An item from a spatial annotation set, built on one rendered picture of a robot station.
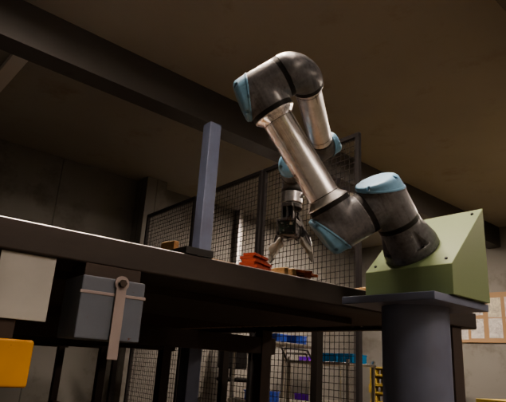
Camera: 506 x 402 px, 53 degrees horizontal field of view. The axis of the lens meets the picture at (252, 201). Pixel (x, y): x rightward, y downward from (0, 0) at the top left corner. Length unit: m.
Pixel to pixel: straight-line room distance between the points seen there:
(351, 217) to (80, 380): 5.67
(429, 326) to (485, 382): 7.62
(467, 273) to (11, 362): 1.03
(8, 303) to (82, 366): 5.71
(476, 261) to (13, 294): 1.08
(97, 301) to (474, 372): 8.25
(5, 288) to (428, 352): 0.95
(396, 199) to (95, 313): 0.77
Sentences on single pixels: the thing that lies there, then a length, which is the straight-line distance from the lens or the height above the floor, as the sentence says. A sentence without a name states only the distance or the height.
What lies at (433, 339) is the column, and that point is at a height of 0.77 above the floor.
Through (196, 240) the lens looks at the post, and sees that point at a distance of 3.61.
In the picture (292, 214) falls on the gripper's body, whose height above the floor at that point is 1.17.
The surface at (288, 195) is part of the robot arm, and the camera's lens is 1.75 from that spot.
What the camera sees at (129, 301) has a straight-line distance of 1.09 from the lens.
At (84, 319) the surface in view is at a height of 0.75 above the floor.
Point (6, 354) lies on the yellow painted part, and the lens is 1.01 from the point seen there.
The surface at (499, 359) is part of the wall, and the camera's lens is 8.88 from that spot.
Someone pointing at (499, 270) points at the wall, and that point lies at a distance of 8.98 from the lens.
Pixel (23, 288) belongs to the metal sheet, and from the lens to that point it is 1.05.
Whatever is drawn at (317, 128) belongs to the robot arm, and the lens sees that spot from 1.58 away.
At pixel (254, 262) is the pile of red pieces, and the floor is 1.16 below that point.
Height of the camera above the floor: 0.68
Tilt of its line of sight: 18 degrees up
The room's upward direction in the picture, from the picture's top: 4 degrees clockwise
